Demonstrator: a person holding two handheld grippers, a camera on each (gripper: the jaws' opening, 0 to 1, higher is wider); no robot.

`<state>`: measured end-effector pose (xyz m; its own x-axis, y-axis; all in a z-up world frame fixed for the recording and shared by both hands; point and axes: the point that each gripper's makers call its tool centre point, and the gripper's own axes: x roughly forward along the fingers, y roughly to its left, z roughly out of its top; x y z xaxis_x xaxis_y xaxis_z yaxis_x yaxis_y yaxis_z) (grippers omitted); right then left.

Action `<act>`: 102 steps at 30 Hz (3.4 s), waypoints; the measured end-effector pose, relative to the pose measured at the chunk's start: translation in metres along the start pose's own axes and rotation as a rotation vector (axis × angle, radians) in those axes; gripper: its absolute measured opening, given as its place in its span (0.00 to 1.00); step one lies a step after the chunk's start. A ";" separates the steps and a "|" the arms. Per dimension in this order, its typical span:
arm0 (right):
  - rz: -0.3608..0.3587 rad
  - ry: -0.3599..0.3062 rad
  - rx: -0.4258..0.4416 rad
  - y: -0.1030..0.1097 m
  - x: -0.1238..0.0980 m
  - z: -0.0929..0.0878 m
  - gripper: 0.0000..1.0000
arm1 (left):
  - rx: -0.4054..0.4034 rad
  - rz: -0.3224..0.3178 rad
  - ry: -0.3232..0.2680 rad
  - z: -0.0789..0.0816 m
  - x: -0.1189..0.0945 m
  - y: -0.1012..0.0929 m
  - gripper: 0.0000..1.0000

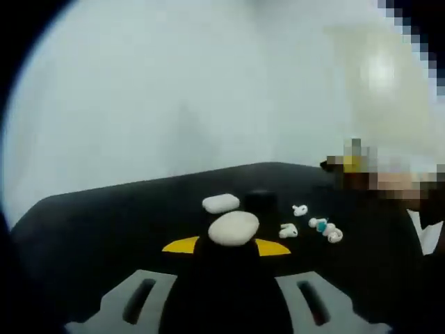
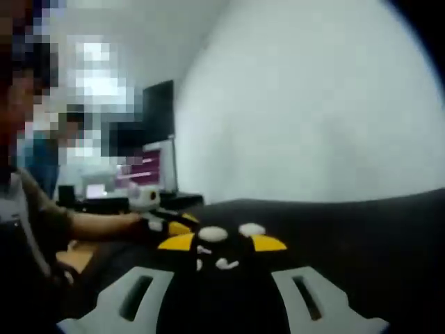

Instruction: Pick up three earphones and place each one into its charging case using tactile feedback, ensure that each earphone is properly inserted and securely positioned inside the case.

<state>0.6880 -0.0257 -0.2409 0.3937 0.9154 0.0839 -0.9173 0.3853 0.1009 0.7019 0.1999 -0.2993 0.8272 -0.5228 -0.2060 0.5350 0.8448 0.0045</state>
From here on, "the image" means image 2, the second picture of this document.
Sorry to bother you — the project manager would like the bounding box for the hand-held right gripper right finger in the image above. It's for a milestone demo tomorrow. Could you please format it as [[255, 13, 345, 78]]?
[[224, 232, 390, 334]]

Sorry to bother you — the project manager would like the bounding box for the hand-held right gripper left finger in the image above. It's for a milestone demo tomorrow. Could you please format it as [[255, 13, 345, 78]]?
[[57, 232, 223, 334]]

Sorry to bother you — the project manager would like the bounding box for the laptop with purple screen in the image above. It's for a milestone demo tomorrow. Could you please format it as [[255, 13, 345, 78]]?
[[116, 137, 204, 207]]

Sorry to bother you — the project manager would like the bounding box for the black flat device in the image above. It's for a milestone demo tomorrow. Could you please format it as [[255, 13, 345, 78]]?
[[74, 196, 130, 214]]

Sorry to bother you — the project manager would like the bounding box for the wooden board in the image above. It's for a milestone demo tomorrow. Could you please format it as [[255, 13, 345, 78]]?
[[55, 241, 94, 275]]

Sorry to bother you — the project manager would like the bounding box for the black box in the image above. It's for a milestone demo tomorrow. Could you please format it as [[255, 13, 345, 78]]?
[[58, 184, 76, 204]]

